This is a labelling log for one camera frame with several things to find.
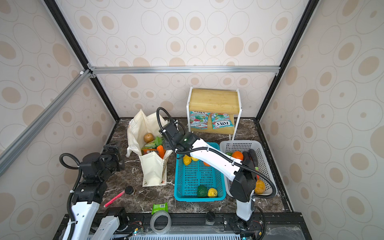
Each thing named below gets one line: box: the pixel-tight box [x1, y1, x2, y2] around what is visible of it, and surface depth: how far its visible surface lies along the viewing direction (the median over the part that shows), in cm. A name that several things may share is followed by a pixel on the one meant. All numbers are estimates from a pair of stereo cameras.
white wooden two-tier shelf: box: [186, 86, 242, 140], surface depth 86 cm
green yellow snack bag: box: [142, 136, 163, 150], surface depth 93 cm
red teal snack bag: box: [189, 111, 211, 130], surface depth 95 cm
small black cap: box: [125, 185, 134, 195], surface depth 76 cm
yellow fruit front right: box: [207, 188, 218, 198], surface depth 81 cm
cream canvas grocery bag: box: [125, 109, 173, 187], surface depth 83 cm
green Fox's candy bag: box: [211, 113, 234, 130], surface depth 96 cm
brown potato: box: [143, 132, 155, 143], surface depth 96 cm
